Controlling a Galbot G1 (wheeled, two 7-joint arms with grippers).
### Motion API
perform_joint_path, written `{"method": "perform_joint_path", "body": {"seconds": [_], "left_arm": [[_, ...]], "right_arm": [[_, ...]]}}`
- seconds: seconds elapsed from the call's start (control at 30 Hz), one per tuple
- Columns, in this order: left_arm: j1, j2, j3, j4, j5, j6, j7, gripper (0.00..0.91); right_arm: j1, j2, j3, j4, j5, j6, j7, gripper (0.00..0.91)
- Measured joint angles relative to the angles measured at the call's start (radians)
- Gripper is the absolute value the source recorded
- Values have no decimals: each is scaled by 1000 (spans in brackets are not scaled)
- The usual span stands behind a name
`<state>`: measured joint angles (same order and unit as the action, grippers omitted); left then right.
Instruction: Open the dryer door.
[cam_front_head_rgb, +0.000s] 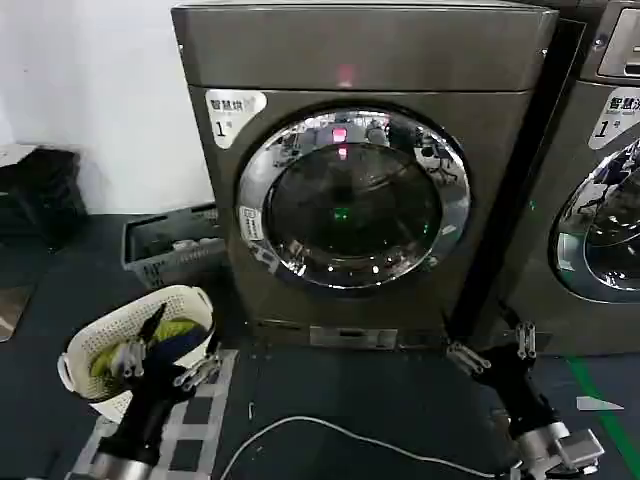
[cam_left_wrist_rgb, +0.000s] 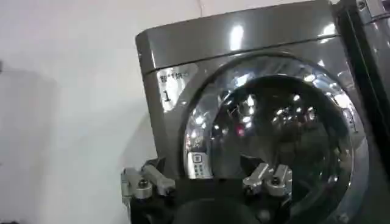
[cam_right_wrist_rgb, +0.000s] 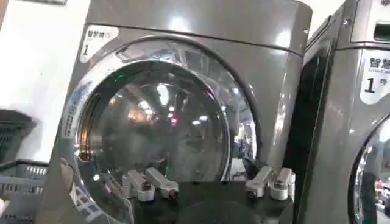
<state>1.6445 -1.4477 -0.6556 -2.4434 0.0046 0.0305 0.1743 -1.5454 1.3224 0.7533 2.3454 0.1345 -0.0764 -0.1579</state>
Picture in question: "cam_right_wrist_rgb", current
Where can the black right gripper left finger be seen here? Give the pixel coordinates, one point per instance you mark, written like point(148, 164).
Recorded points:
point(143, 181)

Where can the dark plastic laundry basket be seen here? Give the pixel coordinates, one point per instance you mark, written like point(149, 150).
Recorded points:
point(13, 134)

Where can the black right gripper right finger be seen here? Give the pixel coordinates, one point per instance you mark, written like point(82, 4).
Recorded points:
point(268, 182)

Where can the round glass dryer door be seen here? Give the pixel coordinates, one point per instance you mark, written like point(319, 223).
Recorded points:
point(152, 134)
point(371, 173)

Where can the grey dryer with round door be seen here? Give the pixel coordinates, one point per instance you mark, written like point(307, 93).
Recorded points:
point(189, 109)
point(344, 115)

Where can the grey plastic laundry basket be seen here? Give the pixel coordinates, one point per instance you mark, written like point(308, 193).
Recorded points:
point(21, 188)

